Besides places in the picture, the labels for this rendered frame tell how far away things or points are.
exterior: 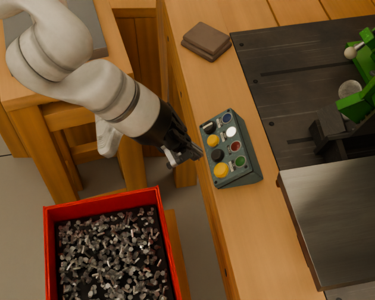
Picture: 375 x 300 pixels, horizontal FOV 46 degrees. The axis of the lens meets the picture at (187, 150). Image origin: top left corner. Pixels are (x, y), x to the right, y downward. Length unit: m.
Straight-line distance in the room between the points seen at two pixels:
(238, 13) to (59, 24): 0.77
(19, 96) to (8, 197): 0.94
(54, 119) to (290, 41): 0.64
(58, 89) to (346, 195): 0.39
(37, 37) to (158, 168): 1.46
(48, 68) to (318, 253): 0.38
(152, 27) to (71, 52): 0.93
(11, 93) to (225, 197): 0.58
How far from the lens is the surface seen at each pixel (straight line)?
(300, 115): 0.98
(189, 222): 1.82
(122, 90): 0.60
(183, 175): 1.81
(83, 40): 0.54
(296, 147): 0.93
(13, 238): 1.91
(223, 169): 0.82
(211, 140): 0.87
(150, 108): 0.63
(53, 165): 1.35
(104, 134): 0.67
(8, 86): 1.16
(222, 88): 1.01
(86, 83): 0.59
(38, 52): 0.54
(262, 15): 1.24
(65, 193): 1.49
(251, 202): 0.84
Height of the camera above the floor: 1.63
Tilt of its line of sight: 55 degrees down
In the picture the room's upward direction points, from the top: straight up
